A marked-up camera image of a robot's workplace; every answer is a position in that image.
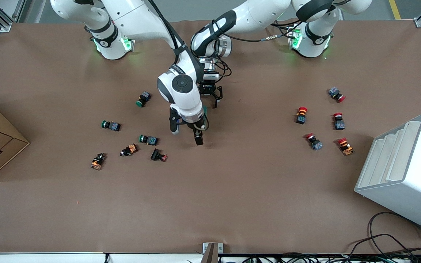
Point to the black button with red block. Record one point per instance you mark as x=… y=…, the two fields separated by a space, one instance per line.
x=158 y=155

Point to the metal table edge bracket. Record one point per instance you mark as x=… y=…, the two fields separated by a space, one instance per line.
x=212 y=252

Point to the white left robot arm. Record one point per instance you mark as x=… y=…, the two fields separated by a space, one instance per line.
x=258 y=14

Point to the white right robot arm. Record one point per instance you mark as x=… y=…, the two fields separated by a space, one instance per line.
x=181 y=86

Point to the red emergency button orange block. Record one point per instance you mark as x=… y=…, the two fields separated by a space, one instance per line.
x=345 y=146
x=301 y=115

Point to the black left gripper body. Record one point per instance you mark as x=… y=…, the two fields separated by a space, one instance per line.
x=209 y=88

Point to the green push button switch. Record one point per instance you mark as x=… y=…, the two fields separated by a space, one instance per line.
x=143 y=99
x=148 y=139
x=111 y=125

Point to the black button with orange block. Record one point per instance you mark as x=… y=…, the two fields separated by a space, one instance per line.
x=129 y=150
x=97 y=161

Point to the white slotted storage rack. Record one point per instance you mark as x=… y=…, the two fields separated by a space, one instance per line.
x=411 y=182

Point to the red emergency button grey block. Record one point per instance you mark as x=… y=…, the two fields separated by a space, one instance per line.
x=338 y=121
x=337 y=94
x=313 y=141

